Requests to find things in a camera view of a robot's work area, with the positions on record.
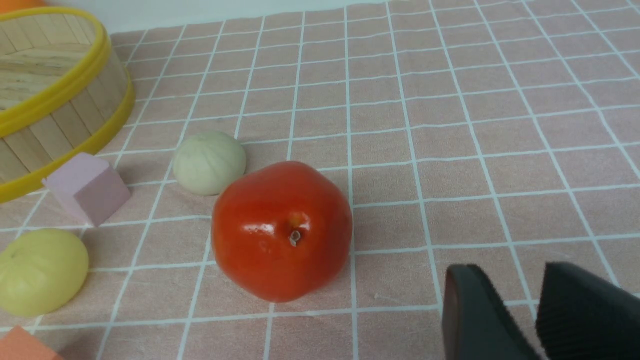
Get orange foam block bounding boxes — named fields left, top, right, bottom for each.
left=0, top=326, right=64, bottom=360

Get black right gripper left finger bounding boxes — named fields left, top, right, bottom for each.
left=442, top=264, right=541, bottom=360

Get bamboo steamer tray yellow rim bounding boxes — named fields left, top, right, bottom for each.
left=0, top=6, right=136, bottom=203

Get orange fruit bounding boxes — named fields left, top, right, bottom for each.
left=0, top=0, right=46, bottom=14

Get white bun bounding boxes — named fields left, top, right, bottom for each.
left=173, top=130, right=247, bottom=196

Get yellow bun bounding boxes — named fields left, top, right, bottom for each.
left=0, top=228, right=89, bottom=318

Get pink foam cube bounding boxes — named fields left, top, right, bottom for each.
left=41, top=152, right=131, bottom=227

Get red tomato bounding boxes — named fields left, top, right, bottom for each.
left=211, top=161, right=354, bottom=303

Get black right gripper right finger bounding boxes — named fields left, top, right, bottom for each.
left=535, top=261, right=640, bottom=360

